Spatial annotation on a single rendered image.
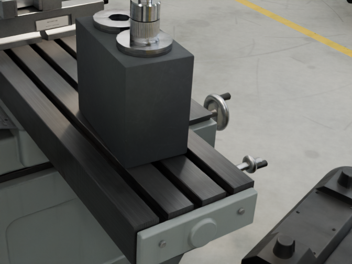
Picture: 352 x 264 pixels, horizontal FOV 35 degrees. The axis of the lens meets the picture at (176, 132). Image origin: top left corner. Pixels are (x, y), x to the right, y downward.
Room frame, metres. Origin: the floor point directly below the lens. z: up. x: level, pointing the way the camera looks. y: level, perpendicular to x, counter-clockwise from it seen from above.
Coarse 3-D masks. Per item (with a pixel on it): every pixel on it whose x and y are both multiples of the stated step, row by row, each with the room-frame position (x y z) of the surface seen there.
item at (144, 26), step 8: (136, 16) 0.82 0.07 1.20; (144, 16) 0.81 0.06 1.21; (152, 16) 0.82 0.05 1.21; (136, 24) 0.82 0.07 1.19; (144, 24) 0.81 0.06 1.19; (152, 24) 0.82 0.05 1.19; (136, 32) 0.82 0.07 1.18; (144, 32) 0.81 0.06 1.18; (152, 32) 0.82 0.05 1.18; (136, 40) 0.82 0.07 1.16; (144, 40) 0.81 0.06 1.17; (152, 40) 0.82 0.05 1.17
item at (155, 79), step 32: (96, 32) 0.88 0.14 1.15; (128, 32) 0.86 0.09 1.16; (160, 32) 0.86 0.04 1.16; (96, 64) 0.85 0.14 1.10; (128, 64) 0.76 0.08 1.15; (160, 64) 0.78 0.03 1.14; (192, 64) 0.81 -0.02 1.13; (96, 96) 0.86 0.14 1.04; (128, 96) 0.76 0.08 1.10; (160, 96) 0.78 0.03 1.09; (96, 128) 0.86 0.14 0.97; (128, 128) 0.76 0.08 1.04; (160, 128) 0.79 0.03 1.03; (128, 160) 0.76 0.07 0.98
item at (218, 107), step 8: (208, 96) 1.51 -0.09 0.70; (216, 96) 1.49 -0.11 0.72; (224, 96) 1.50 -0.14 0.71; (208, 104) 1.52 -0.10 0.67; (216, 104) 1.49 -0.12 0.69; (224, 104) 1.46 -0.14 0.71; (216, 112) 1.48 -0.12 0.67; (224, 112) 1.45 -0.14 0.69; (216, 120) 1.48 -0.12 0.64; (224, 120) 1.45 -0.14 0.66; (216, 128) 1.47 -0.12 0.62; (224, 128) 1.45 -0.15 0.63
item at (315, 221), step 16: (336, 176) 1.27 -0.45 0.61; (320, 192) 1.22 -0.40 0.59; (336, 192) 1.20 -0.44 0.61; (304, 208) 1.14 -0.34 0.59; (320, 208) 1.15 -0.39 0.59; (336, 208) 1.15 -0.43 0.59; (288, 224) 1.08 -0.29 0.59; (304, 224) 1.08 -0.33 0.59; (320, 224) 1.09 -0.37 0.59; (336, 224) 1.09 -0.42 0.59; (272, 240) 0.99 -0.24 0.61; (288, 240) 0.95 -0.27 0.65; (304, 240) 1.02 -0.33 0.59; (320, 240) 1.03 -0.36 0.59; (336, 240) 1.04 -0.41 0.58; (256, 256) 0.94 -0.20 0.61; (272, 256) 0.94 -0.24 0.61; (288, 256) 0.94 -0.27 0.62; (304, 256) 0.95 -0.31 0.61; (320, 256) 0.98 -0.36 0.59; (336, 256) 1.00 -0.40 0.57
